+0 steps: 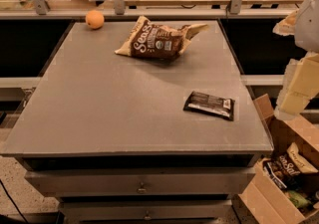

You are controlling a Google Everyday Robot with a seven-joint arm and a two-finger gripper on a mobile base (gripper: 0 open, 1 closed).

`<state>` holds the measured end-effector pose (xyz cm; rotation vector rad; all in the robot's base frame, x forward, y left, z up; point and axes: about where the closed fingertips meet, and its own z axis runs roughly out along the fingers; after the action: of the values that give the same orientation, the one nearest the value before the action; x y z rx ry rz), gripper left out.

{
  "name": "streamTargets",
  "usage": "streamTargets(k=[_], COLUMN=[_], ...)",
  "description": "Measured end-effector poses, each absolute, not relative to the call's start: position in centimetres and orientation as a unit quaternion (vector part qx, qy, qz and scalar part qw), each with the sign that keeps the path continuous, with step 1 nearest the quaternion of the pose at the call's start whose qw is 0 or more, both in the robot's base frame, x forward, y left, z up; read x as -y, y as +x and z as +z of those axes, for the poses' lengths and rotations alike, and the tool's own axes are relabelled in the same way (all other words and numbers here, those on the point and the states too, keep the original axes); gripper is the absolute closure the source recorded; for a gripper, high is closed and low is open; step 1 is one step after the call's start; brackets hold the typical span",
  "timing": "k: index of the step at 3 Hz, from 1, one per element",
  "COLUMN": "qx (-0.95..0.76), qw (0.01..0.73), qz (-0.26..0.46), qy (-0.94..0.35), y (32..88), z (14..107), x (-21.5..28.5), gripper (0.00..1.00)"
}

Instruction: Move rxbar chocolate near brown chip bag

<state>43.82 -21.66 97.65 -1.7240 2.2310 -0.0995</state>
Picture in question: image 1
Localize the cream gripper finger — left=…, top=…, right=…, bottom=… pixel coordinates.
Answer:
left=274, top=52, right=319, bottom=120

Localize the dark rxbar chocolate wrapper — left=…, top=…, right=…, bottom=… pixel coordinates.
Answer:
left=183, top=91, right=235, bottom=121

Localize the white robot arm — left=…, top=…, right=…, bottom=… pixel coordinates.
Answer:
left=273, top=0, right=319, bottom=120

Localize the chip bag in box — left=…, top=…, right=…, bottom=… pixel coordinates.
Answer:
left=262, top=142, right=318, bottom=190

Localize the green snack bag in box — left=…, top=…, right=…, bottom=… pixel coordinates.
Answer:
left=285, top=190, right=311, bottom=208

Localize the brown sea salt chip bag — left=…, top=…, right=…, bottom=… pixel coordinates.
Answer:
left=115, top=16, right=208, bottom=61

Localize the cardboard box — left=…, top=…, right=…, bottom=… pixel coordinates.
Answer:
left=239, top=95, right=319, bottom=224

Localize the upper grey drawer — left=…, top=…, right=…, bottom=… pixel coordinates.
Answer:
left=25, top=168, right=255, bottom=197

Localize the grey drawer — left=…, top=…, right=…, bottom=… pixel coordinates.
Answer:
left=25, top=168, right=255, bottom=197
left=59, top=200, right=232, bottom=221

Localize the orange fruit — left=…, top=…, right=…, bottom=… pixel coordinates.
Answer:
left=86, top=10, right=104, bottom=29

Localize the lower grey drawer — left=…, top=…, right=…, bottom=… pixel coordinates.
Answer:
left=59, top=200, right=232, bottom=221

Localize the black floor cable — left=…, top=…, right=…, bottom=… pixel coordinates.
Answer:
left=0, top=179, right=29, bottom=224

